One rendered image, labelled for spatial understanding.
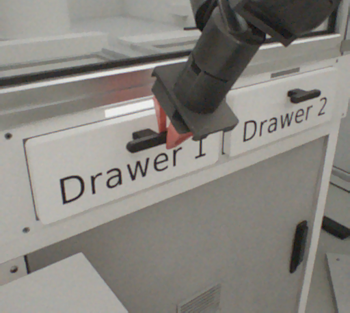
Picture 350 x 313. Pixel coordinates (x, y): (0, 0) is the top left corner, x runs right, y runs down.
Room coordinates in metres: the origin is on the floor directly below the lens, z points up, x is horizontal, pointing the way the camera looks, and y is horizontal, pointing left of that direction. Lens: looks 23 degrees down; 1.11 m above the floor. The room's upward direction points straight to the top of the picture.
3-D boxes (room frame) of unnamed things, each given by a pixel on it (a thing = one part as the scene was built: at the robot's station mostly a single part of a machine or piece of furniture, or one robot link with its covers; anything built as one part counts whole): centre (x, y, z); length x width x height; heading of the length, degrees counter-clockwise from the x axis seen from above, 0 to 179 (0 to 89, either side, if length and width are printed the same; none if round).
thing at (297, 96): (0.65, -0.22, 0.91); 0.07 x 0.04 x 0.01; 126
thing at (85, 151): (0.48, 0.05, 0.87); 0.29 x 0.02 x 0.11; 126
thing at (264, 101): (0.67, -0.20, 0.87); 0.29 x 0.02 x 0.11; 126
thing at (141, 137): (0.46, 0.03, 0.91); 0.07 x 0.04 x 0.01; 126
